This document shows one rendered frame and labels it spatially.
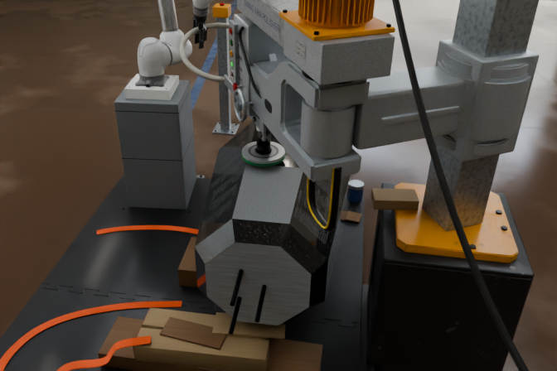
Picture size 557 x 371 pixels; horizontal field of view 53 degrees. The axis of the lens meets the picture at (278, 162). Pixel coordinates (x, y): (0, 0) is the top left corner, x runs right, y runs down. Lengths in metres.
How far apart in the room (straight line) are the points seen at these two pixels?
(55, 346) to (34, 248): 0.86
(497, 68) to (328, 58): 0.70
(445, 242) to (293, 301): 0.70
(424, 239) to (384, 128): 0.61
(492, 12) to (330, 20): 0.62
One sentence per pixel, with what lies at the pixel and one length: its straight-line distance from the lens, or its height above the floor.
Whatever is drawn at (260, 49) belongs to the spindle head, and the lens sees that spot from 2.41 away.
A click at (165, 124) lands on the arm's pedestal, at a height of 0.66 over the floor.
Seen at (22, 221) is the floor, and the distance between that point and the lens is 4.05.
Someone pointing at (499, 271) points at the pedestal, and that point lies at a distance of 2.43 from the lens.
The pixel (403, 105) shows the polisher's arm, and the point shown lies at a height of 1.42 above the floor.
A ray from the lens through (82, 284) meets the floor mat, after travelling 3.40.
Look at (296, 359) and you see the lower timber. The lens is 2.77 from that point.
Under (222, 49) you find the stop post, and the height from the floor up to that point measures 0.74.
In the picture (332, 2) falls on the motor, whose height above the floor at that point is 1.80.
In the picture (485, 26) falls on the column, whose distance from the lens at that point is 2.12.
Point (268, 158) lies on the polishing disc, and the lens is 2.67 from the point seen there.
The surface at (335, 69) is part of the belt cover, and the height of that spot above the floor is 1.62.
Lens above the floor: 2.23
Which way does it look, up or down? 31 degrees down
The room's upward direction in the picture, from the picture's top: 1 degrees clockwise
